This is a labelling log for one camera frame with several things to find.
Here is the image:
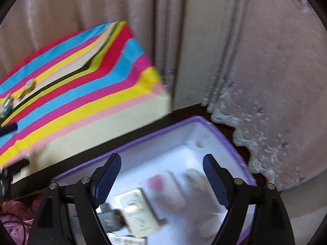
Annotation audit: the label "striped colourful tablecloth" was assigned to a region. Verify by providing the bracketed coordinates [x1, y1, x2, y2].
[0, 20, 172, 184]

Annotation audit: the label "pink label clear packet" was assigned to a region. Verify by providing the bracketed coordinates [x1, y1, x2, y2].
[139, 171, 185, 210]

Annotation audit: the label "small teal box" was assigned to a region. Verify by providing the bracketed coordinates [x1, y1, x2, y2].
[0, 94, 16, 119]

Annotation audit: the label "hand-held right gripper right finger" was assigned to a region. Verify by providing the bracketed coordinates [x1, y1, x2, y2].
[202, 154, 295, 245]

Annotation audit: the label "black box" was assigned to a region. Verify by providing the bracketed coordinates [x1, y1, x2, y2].
[98, 204, 129, 233]

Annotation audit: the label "beige curtain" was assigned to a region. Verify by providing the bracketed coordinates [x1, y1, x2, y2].
[0, 0, 327, 192]

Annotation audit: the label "pink blanket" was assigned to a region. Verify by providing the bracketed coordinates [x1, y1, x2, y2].
[0, 198, 39, 245]

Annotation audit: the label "purple-rimmed white storage box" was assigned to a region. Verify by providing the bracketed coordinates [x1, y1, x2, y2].
[52, 116, 257, 245]

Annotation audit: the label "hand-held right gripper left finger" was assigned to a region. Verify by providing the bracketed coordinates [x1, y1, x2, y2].
[28, 153, 122, 245]

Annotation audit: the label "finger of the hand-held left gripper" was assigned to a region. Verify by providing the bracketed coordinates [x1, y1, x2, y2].
[0, 123, 18, 136]
[0, 158, 30, 182]

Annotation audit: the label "white packets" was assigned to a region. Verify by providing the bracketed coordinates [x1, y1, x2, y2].
[114, 187, 168, 238]

